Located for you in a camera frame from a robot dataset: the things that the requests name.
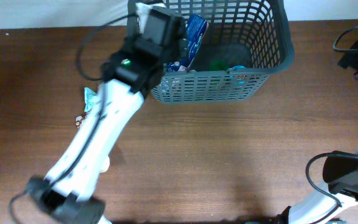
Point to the brown cream snack bag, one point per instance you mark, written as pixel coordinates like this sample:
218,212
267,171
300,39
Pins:
79,121

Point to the blue lidded round tin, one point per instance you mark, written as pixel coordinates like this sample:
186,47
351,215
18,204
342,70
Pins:
239,78

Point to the mint green wipes packet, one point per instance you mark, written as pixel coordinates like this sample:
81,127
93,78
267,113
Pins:
90,99

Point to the colourful Kleenex tissue pack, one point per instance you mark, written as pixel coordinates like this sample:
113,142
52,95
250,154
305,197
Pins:
196,28

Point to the grey plastic lattice basket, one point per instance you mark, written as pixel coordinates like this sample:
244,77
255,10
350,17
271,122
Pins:
252,33

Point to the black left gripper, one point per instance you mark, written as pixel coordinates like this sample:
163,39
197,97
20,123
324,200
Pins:
181,45

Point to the green capped jar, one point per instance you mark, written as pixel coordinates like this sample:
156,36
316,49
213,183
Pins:
218,65

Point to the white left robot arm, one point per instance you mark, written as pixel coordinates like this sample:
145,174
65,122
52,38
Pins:
66,192

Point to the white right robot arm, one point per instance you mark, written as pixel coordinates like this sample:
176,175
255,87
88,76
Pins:
337,192

